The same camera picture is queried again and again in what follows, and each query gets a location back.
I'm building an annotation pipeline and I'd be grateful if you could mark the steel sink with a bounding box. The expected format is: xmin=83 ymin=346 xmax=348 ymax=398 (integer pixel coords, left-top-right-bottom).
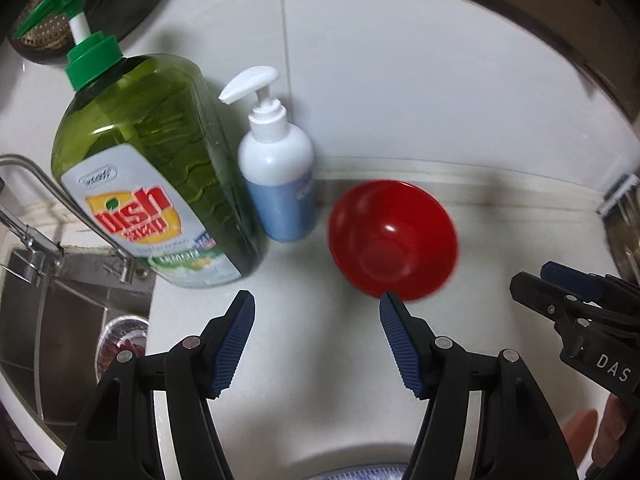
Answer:
xmin=0 ymin=245 xmax=153 ymax=461

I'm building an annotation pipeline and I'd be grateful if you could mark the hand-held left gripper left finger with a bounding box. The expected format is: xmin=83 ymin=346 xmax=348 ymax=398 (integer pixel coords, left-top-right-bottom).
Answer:
xmin=57 ymin=290 xmax=257 ymax=480

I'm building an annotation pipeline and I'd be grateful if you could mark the person's right hand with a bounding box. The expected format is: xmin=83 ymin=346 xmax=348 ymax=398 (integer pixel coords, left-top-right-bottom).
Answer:
xmin=560 ymin=392 xmax=640 ymax=466

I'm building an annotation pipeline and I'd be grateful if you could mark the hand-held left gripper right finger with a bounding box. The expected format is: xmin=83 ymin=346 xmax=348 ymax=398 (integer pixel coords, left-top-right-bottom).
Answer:
xmin=378 ymin=292 xmax=583 ymax=480

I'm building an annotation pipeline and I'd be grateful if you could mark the green dish soap pump bottle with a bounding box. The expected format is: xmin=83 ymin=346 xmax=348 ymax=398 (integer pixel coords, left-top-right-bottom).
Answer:
xmin=11 ymin=0 xmax=268 ymax=291

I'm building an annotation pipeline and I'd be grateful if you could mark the dark round pan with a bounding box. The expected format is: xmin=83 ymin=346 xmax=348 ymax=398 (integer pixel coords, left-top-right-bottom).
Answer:
xmin=7 ymin=0 xmax=188 ymax=66

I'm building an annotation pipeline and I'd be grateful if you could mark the small steel pot with handles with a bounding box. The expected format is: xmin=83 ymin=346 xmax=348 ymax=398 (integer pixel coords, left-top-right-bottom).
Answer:
xmin=606 ymin=195 xmax=640 ymax=283

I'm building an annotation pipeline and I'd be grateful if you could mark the white pump bottle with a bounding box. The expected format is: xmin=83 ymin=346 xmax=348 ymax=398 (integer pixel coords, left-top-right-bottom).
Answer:
xmin=218 ymin=66 xmax=318 ymax=243

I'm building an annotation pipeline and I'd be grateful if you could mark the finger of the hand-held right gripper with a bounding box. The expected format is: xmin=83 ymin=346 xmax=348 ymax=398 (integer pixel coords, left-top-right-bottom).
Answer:
xmin=540 ymin=261 xmax=640 ymax=313
xmin=509 ymin=271 xmax=603 ymax=343

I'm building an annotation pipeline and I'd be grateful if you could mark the red bowl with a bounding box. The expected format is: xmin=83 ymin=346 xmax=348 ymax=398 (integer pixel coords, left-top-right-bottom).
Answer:
xmin=327 ymin=180 xmax=458 ymax=302

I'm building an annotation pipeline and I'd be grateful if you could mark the blue patterned white plate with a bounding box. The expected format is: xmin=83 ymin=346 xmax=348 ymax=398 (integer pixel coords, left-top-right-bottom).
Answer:
xmin=292 ymin=462 xmax=416 ymax=480

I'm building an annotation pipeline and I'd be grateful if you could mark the steel faucet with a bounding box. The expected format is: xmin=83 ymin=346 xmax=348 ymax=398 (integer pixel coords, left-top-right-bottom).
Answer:
xmin=0 ymin=154 xmax=138 ymax=288

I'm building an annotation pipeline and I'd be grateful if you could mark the grey metal bracket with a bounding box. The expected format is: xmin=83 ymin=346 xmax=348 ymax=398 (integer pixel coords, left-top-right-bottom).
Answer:
xmin=597 ymin=171 xmax=640 ymax=217

